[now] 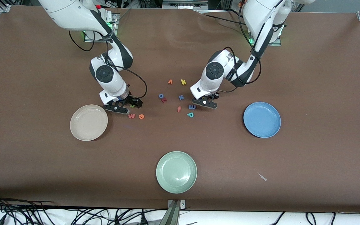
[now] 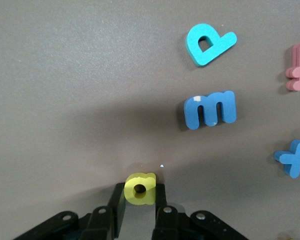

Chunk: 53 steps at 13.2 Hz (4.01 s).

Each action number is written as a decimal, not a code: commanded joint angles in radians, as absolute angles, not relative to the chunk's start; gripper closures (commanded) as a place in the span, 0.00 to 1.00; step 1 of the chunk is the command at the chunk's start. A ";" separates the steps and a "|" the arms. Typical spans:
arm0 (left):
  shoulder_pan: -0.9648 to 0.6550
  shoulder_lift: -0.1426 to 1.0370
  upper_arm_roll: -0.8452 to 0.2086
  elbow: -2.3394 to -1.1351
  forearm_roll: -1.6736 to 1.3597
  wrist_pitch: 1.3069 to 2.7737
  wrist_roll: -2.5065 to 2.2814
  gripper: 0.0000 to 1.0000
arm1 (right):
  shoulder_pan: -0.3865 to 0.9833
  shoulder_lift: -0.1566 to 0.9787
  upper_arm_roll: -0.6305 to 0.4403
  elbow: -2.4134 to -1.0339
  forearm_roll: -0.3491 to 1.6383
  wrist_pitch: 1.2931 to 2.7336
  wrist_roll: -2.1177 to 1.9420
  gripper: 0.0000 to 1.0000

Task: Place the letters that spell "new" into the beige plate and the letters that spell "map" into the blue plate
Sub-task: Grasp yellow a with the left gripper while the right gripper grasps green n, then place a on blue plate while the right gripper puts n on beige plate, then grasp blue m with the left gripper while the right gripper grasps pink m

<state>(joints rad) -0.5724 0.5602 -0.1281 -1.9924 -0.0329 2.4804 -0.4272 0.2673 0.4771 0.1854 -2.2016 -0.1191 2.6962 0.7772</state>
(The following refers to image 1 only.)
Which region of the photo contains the beige plate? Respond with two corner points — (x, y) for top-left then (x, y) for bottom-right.
(70, 104), (108, 141)

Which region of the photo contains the blue plate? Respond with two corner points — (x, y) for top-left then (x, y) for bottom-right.
(243, 102), (282, 138)

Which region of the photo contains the pale green plate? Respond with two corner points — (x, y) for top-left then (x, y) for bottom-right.
(156, 151), (198, 194)

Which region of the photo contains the brown table cover sheet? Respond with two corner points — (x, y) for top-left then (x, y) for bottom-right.
(0, 5), (360, 213)

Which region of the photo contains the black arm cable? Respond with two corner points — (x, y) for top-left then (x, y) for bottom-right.
(213, 0), (285, 93)
(105, 40), (147, 99)
(68, 29), (96, 52)

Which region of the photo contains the black base cable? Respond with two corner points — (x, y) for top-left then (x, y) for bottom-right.
(217, 22), (251, 32)
(199, 14), (250, 25)

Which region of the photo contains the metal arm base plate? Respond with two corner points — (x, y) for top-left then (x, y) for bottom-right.
(84, 13), (119, 43)
(248, 17), (282, 47)

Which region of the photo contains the dark background frame structure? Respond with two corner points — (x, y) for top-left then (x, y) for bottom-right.
(138, 0), (226, 11)

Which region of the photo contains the aluminium profile with bracket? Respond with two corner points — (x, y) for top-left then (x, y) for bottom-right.
(164, 199), (187, 225)

